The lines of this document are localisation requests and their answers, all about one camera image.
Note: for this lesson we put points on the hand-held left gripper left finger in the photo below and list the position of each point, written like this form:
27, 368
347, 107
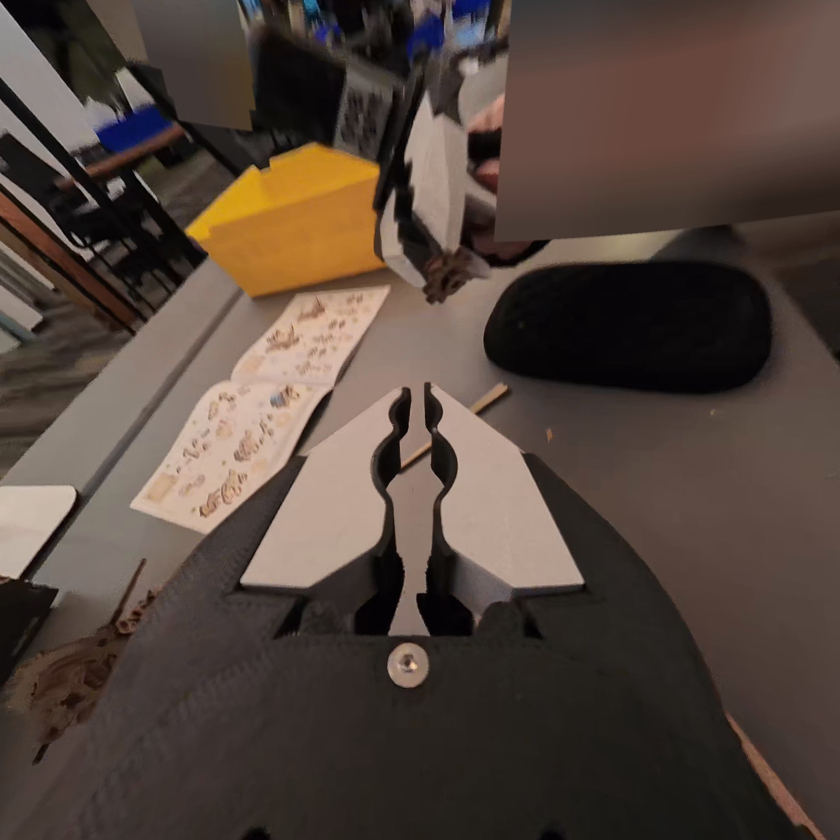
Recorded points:
315, 525

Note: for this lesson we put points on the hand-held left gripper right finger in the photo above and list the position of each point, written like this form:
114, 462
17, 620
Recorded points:
512, 525

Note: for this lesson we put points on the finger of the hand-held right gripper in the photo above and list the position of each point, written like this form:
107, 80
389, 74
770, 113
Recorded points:
400, 249
436, 177

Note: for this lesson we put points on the partly built wooden model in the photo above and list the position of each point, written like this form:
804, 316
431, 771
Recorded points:
65, 676

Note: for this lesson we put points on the black model kit box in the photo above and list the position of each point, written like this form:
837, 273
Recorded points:
19, 623

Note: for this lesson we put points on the person's right hand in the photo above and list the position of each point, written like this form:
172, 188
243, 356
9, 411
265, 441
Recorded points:
489, 121

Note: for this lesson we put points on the nested yellow plastic bins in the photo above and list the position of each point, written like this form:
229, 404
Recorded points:
295, 229

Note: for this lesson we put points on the printed instruction booklet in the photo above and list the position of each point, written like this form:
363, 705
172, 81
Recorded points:
262, 426

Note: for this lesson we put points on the flat wooden stick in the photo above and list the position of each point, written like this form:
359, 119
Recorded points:
492, 396

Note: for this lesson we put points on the blue plastic bin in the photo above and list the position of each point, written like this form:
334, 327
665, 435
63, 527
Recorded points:
131, 128

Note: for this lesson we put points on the black padded wrist rest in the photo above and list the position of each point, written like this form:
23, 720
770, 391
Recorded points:
623, 328

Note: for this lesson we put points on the black metal pole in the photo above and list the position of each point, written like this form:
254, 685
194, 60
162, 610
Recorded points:
46, 131

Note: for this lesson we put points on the white plastic base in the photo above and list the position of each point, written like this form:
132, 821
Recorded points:
33, 525

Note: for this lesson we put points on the laser-cut plywood sheet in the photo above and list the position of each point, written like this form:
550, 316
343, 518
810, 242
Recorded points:
771, 778

